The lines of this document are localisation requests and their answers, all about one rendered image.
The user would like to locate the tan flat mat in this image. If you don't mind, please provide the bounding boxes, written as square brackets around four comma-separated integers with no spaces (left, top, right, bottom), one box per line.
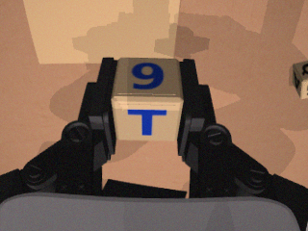
[23,0,180,64]

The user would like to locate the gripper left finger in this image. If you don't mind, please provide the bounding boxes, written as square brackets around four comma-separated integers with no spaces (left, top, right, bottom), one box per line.
[0,58,117,204]

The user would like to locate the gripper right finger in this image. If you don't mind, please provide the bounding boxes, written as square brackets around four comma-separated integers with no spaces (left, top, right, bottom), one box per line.
[177,59,308,231]

